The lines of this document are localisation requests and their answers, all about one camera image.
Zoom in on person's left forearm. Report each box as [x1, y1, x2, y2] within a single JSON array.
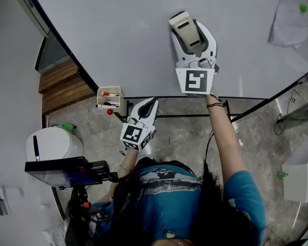
[[117, 148, 140, 179]]

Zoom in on tangle of floor cables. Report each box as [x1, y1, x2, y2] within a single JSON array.
[[273, 85, 308, 137]]

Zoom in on black whiteboard stand frame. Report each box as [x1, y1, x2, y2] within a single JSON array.
[[112, 97, 271, 125]]

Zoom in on white marker holder box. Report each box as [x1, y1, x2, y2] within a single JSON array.
[[95, 86, 125, 114]]

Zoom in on person's white shoes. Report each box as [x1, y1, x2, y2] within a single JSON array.
[[143, 154, 173, 163]]

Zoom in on dark string bracelet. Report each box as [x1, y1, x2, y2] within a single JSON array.
[[205, 93, 226, 110]]

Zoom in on white round bin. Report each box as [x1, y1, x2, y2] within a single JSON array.
[[25, 126, 84, 164]]

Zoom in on beige whiteboard eraser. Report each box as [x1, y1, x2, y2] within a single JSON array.
[[168, 11, 206, 50]]

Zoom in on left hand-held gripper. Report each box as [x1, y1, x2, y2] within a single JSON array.
[[120, 97, 160, 152]]

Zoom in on white machine housing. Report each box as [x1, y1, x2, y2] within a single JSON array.
[[281, 136, 308, 204]]

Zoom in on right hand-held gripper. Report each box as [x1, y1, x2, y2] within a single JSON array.
[[170, 19, 220, 97]]

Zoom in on person's blue shirt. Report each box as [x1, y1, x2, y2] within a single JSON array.
[[91, 162, 267, 243]]

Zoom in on wooden steps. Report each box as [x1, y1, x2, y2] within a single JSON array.
[[37, 58, 96, 115]]

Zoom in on black box device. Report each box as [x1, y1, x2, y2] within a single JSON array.
[[24, 156, 119, 189]]

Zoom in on grey door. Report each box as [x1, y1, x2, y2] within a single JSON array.
[[8, 0, 51, 36]]

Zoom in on large whiteboard with black frame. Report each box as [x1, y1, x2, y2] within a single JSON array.
[[22, 0, 308, 100]]

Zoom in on person's right forearm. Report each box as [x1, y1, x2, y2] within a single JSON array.
[[204, 87, 248, 183]]

